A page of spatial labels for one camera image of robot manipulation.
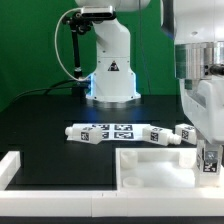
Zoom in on white square tabletop part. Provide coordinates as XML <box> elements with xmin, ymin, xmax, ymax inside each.
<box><xmin>116</xmin><ymin>148</ymin><xmax>221</xmax><ymax>190</ymax></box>

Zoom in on black cables on table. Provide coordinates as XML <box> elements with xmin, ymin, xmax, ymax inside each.
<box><xmin>8</xmin><ymin>79</ymin><xmax>91</xmax><ymax>108</ymax></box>

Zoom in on black camera stand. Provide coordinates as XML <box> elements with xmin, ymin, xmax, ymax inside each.
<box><xmin>61</xmin><ymin>12</ymin><xmax>118</xmax><ymax>98</ymax></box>

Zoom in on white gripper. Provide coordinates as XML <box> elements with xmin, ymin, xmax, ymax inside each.
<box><xmin>179</xmin><ymin>78</ymin><xmax>224</xmax><ymax>164</ymax></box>

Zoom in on grey camera on stand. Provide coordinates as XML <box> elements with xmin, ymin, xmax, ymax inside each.
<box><xmin>81</xmin><ymin>6</ymin><xmax>113</xmax><ymax>18</ymax></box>

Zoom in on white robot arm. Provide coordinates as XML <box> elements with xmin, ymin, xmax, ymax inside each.
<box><xmin>75</xmin><ymin>0</ymin><xmax>224</xmax><ymax>164</ymax></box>

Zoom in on white U-shaped fence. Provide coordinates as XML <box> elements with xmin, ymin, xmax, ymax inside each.
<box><xmin>0</xmin><ymin>151</ymin><xmax>224</xmax><ymax>217</ymax></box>

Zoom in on white cable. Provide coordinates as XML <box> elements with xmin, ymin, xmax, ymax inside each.
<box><xmin>54</xmin><ymin>8</ymin><xmax>91</xmax><ymax>82</ymax></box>

